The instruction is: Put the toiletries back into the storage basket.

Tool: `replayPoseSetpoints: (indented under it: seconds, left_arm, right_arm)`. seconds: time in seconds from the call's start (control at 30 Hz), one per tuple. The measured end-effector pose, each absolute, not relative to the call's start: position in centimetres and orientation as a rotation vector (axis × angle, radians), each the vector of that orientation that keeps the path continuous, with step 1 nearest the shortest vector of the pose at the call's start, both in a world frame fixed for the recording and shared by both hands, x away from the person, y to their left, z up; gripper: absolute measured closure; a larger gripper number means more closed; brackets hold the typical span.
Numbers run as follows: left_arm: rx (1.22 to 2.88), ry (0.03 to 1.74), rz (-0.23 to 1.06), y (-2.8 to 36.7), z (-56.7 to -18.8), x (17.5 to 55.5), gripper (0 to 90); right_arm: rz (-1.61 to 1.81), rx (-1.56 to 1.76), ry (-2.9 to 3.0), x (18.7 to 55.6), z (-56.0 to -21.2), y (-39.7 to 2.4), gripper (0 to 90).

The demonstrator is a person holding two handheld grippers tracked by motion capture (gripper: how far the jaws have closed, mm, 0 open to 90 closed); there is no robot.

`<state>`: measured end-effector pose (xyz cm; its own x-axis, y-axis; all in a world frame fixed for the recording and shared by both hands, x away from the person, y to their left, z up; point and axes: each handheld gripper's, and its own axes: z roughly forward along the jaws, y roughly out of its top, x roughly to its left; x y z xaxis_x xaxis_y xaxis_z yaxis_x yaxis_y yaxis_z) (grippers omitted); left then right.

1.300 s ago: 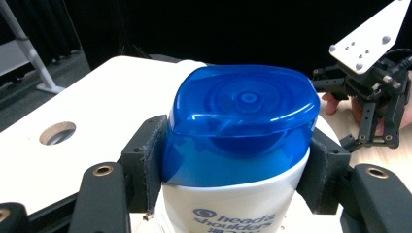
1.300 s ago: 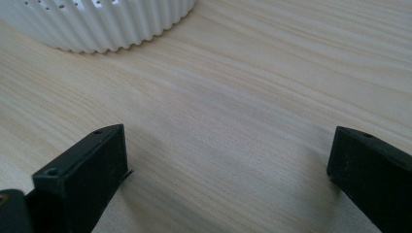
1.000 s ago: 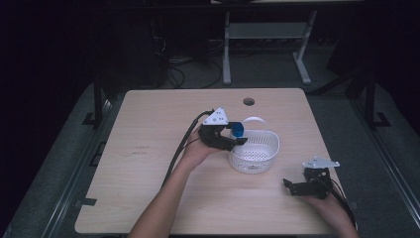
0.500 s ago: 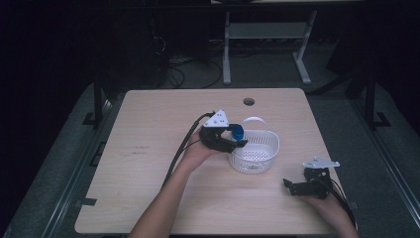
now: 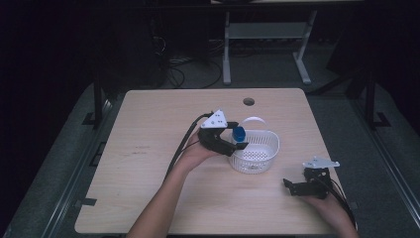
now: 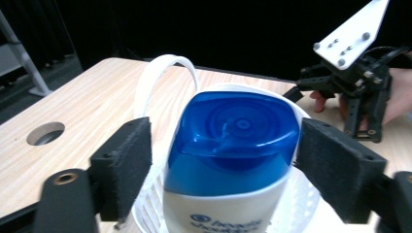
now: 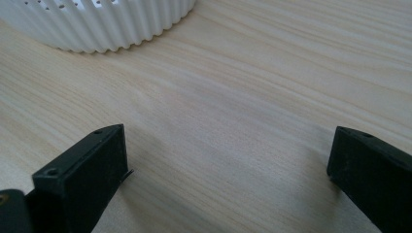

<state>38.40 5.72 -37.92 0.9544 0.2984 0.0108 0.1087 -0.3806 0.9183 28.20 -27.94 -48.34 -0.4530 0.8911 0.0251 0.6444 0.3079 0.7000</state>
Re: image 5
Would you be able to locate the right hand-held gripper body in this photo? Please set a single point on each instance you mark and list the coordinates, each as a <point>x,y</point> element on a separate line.
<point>318,175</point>

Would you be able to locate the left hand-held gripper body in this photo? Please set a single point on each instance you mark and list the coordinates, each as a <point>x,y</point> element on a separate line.
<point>214,137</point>

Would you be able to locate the blue cup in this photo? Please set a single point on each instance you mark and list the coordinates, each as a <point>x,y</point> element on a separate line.
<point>238,133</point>

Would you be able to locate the white perforated plastic basket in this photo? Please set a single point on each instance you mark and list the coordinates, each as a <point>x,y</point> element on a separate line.
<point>256,152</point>

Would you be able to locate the person's left hand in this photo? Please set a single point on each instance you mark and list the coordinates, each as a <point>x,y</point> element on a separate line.
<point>194,153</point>

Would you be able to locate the person's right hand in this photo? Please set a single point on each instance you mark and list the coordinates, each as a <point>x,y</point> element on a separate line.
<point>325,206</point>

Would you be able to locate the black metal stand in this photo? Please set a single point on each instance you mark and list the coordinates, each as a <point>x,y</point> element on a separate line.
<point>371,102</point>
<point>97,99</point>

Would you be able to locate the black tape strip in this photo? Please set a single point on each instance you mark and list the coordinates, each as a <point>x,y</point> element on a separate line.
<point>88,201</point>

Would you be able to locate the grey metal desk frame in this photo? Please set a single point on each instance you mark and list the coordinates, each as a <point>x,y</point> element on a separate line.
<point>264,30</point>

